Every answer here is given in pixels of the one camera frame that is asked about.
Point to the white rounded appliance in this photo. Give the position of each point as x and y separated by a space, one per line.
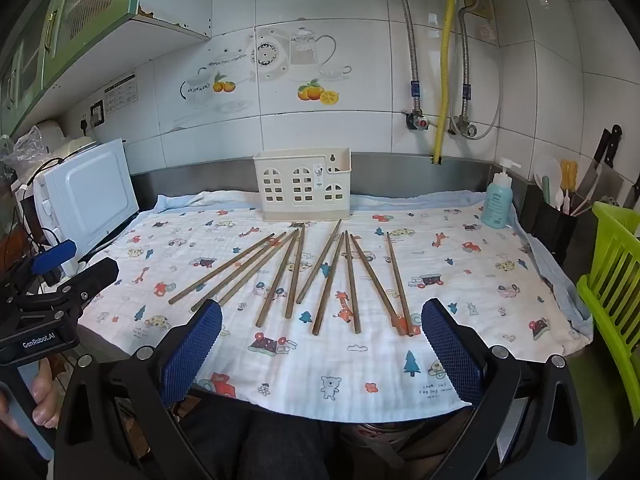
50 135

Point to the wall socket with plug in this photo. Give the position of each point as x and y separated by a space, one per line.
83 125

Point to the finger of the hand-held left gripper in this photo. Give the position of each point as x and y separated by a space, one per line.
92 275
55 255

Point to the clear plastic bag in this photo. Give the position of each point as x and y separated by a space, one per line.
22 147

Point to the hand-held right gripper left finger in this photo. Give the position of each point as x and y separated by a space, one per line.
195 350

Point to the wall label sticker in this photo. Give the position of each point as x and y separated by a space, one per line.
120 92

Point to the green wall cabinet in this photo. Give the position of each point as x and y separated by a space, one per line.
100 5

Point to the white rice spoon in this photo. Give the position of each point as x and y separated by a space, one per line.
546 167

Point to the person's dark trousers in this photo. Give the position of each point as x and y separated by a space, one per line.
260 445

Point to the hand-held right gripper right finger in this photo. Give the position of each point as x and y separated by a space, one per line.
450 355

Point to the white cartoon printed cloth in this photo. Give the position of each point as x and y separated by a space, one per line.
310 370

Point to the metal angle valve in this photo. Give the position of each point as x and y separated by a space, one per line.
465 127

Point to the green plastic rack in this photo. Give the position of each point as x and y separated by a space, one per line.
615 270

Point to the person's left hand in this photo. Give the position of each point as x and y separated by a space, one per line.
47 395

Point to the cream kitchen appliance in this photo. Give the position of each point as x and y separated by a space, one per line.
75 147

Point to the black utensil container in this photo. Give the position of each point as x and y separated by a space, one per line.
552 230

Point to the yellow bottle brush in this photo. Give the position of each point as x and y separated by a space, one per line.
568 175

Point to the teal soap pump bottle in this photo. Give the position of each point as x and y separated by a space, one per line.
496 205

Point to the brown wooden chopstick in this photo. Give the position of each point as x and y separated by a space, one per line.
295 271
276 281
221 268
329 284
259 267
239 272
377 284
351 282
319 261
397 283

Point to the cream plastic utensil holder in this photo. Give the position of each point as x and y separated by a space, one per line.
287 210

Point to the white microwave oven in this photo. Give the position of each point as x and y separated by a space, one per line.
90 195

